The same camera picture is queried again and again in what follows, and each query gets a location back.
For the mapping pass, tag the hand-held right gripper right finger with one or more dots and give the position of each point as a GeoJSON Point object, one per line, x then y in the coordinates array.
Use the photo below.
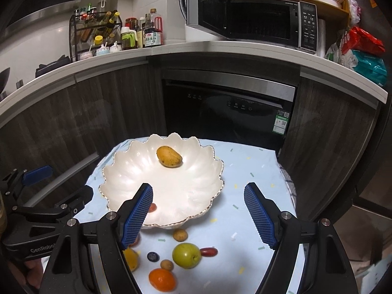
{"type": "Point", "coordinates": [260, 217]}

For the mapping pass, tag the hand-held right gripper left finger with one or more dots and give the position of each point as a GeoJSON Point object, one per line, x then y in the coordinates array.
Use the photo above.
{"type": "Point", "coordinates": [137, 217]}

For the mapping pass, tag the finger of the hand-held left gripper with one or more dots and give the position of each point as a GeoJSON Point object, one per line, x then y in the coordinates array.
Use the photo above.
{"type": "Point", "coordinates": [76, 200]}
{"type": "Point", "coordinates": [36, 174]}

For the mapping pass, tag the yellow citrus fruit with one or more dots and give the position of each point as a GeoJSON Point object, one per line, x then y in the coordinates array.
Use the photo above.
{"type": "Point", "coordinates": [132, 260]}

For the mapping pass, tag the small brown longan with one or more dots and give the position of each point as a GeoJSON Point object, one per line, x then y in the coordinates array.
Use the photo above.
{"type": "Point", "coordinates": [167, 264]}
{"type": "Point", "coordinates": [180, 235]}

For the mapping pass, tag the white scalloped bowl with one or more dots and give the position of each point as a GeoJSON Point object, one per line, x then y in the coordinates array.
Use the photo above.
{"type": "Point", "coordinates": [183, 186]}

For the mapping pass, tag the green apple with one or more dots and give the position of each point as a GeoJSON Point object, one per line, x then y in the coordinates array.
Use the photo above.
{"type": "Point", "coordinates": [186, 255]}

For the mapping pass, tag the red jujube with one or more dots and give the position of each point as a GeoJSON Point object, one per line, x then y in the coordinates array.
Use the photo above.
{"type": "Point", "coordinates": [209, 252]}

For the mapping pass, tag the small orange tangerine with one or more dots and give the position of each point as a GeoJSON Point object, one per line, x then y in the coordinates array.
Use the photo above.
{"type": "Point", "coordinates": [162, 279]}

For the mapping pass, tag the person's left hand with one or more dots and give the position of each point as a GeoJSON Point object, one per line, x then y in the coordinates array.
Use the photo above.
{"type": "Point", "coordinates": [35, 272]}

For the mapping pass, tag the small red tomato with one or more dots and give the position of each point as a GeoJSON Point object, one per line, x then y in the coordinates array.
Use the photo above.
{"type": "Point", "coordinates": [153, 207]}

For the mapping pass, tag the blueberry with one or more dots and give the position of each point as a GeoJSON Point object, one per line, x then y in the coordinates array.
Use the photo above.
{"type": "Point", "coordinates": [153, 256]}

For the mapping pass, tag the checked cloth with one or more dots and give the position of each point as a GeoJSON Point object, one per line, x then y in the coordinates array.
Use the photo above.
{"type": "Point", "coordinates": [289, 183]}

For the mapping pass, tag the light blue patterned tablecloth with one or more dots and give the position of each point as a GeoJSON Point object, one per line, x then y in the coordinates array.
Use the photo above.
{"type": "Point", "coordinates": [245, 165]}

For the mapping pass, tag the dark wood cabinet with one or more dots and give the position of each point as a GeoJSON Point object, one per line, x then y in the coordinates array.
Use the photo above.
{"type": "Point", "coordinates": [330, 147]}
{"type": "Point", "coordinates": [61, 116]}

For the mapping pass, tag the brown potato in bowl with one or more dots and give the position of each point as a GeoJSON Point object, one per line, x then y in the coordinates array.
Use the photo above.
{"type": "Point", "coordinates": [169, 156]}

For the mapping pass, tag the built-in oven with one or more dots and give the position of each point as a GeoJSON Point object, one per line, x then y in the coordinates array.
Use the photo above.
{"type": "Point", "coordinates": [226, 113]}

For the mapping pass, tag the white ceramic condiment jar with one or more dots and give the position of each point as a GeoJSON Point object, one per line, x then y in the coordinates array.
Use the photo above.
{"type": "Point", "coordinates": [84, 55]}
{"type": "Point", "coordinates": [115, 47]}
{"type": "Point", "coordinates": [102, 50]}

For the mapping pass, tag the yellow cap bottle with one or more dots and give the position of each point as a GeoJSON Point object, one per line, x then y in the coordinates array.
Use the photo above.
{"type": "Point", "coordinates": [98, 41]}

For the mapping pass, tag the green oil bottle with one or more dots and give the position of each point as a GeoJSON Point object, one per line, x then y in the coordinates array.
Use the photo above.
{"type": "Point", "coordinates": [128, 40]}

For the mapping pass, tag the dark sauce bottle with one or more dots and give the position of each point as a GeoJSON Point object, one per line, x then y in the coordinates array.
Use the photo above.
{"type": "Point", "coordinates": [140, 33]}

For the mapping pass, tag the red sauce jar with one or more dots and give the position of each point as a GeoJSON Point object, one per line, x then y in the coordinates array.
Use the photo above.
{"type": "Point", "coordinates": [131, 23]}

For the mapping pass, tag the white plastic bag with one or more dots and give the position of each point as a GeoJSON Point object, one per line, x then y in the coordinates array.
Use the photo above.
{"type": "Point", "coordinates": [335, 53]}

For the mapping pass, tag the teal plastic bag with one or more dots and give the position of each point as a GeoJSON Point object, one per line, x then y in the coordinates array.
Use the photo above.
{"type": "Point", "coordinates": [369, 66]}

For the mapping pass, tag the clear plastic roll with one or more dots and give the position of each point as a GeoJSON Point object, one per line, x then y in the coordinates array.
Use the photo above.
{"type": "Point", "coordinates": [321, 36]}

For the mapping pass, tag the white box appliance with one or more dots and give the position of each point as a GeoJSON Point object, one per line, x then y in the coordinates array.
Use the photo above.
{"type": "Point", "coordinates": [202, 33]}

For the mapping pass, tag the black microwave oven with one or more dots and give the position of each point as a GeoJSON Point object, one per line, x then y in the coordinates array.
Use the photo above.
{"type": "Point", "coordinates": [260, 18]}

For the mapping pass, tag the red plastic bag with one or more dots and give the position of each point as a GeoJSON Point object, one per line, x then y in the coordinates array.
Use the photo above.
{"type": "Point", "coordinates": [363, 39]}

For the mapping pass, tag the white dishes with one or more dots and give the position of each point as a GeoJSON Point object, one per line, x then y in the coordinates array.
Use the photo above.
{"type": "Point", "coordinates": [325, 1]}

